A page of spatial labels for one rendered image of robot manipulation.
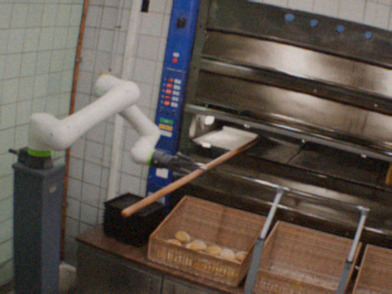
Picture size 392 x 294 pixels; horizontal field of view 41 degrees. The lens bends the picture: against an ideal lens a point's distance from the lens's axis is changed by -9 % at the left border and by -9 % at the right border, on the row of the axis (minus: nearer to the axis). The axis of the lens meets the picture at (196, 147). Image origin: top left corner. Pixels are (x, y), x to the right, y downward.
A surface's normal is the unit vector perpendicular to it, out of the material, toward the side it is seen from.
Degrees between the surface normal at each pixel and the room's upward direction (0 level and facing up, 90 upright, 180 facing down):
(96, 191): 90
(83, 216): 90
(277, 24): 90
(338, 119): 70
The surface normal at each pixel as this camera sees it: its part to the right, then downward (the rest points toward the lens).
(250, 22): -0.37, 0.26
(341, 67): -0.32, -0.15
